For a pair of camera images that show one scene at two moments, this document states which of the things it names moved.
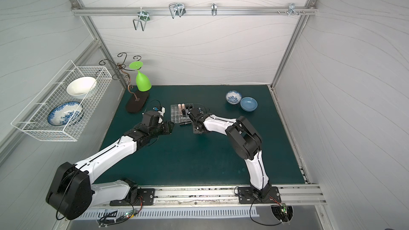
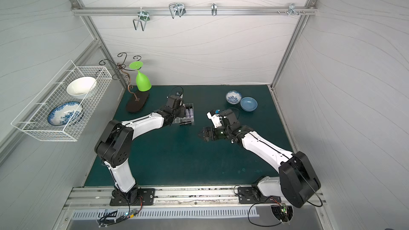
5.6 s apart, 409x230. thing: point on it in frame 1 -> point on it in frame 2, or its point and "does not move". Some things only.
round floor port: (282, 213) does not move
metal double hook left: (144, 16) does not move
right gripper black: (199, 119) -> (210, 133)
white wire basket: (58, 111) does not move
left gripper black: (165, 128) -> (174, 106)
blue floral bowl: (233, 97) does not move
